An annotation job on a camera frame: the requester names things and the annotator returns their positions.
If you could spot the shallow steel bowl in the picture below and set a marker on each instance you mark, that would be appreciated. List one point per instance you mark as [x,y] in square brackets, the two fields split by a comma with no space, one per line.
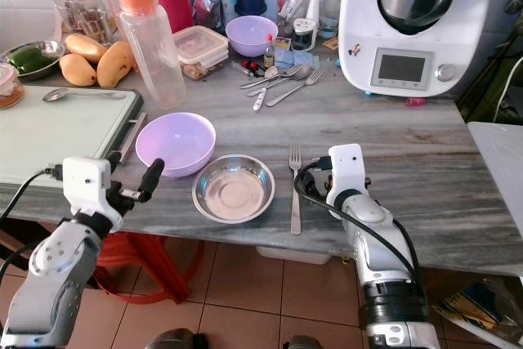
[234,190]

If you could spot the dark blue cup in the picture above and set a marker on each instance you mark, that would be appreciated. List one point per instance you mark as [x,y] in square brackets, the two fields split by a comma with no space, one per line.
[250,0]

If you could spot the red plastic stool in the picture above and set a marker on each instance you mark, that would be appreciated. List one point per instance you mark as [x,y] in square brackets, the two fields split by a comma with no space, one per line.
[143,267]

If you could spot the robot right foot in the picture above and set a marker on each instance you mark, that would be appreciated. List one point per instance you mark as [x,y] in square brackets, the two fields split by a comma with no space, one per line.
[302,343]

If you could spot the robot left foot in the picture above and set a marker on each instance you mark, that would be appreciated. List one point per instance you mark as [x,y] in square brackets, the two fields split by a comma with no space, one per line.
[172,340]

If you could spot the clear container red lid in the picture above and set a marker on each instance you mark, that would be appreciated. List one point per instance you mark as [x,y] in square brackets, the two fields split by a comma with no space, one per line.
[10,86]

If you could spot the small glass jar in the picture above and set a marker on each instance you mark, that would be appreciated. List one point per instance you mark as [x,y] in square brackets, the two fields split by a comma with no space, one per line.
[303,34]

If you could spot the plastic bag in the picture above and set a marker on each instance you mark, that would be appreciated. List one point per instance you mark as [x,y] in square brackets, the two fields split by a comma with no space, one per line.
[482,308]

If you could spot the clear glass mug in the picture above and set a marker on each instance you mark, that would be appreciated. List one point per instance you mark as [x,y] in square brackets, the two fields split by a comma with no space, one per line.
[86,15]

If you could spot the clear bottle orange lid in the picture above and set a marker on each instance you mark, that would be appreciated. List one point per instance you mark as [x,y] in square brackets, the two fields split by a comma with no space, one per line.
[154,45]

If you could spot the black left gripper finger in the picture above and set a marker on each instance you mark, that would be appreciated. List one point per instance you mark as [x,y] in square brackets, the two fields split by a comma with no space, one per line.
[152,179]

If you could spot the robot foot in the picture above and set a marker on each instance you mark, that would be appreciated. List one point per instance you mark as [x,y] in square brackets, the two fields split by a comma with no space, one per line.
[172,340]
[302,343]

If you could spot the green fruit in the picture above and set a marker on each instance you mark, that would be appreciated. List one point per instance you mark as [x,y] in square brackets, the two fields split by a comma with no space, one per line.
[34,59]

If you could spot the steel fruit bowl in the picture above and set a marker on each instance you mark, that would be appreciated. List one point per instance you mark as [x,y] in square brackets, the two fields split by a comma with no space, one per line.
[20,73]

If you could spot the clear plastic food container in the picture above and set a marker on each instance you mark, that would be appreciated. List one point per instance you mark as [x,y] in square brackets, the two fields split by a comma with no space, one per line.
[202,51]

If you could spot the white tray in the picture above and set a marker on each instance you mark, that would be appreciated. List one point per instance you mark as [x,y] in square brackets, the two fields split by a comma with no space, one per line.
[57,136]

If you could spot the white storage box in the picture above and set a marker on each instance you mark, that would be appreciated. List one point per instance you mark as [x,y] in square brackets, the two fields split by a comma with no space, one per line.
[290,256]

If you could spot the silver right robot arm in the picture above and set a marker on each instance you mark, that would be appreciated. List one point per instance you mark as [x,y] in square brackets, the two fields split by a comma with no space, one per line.
[388,259]

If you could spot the white kitchen machine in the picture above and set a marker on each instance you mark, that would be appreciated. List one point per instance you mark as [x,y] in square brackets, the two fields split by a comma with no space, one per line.
[417,30]

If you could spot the large lilac plastic bowl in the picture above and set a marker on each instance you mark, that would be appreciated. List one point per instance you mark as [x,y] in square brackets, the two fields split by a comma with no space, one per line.
[178,138]

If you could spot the magenta plastic canister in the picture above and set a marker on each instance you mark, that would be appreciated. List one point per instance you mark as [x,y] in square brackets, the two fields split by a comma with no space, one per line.
[174,6]

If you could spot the small dark sauce bottle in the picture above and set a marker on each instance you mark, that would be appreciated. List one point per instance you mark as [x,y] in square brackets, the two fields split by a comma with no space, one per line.
[269,52]

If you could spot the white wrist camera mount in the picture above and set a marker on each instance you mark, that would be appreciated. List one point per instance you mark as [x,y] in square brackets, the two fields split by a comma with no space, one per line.
[88,184]
[348,171]

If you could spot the small lilac plastic bowl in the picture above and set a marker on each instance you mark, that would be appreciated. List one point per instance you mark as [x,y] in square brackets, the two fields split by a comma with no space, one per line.
[251,37]

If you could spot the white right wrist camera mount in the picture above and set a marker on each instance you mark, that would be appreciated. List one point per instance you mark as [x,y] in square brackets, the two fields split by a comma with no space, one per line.
[348,171]

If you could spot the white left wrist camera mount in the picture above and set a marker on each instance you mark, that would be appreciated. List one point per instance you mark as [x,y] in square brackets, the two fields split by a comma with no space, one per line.
[88,184]

